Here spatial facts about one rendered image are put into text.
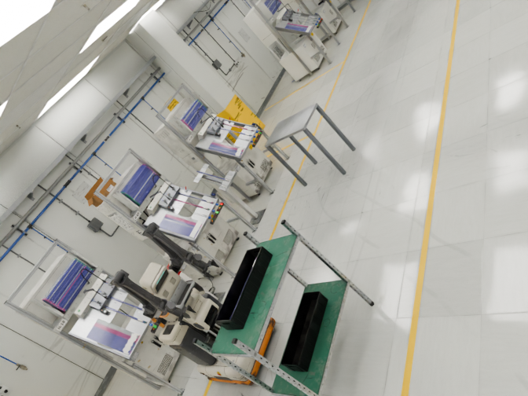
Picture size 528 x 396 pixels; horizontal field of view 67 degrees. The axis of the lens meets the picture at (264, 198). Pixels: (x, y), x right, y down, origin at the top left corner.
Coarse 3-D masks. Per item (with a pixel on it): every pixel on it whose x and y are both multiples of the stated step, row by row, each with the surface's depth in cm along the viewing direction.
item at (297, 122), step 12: (312, 108) 466; (288, 120) 497; (300, 120) 468; (276, 132) 501; (288, 132) 470; (336, 132) 488; (300, 144) 536; (348, 144) 495; (276, 156) 506; (312, 156) 546; (288, 168) 514; (300, 180) 523
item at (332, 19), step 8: (288, 0) 884; (296, 0) 883; (312, 0) 932; (320, 0) 931; (328, 0) 849; (288, 8) 897; (304, 8) 953; (320, 8) 903; (328, 8) 903; (336, 8) 928; (352, 8) 918; (328, 16) 893; (336, 16) 872; (328, 24) 893; (336, 24) 908; (344, 24) 877; (320, 32) 914; (328, 32) 907; (336, 32) 908; (320, 40) 929
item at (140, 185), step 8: (144, 168) 507; (136, 176) 497; (144, 176) 505; (152, 176) 513; (128, 184) 491; (136, 184) 495; (144, 184) 502; (152, 184) 510; (128, 192) 485; (136, 192) 492; (144, 192) 499; (136, 200) 489
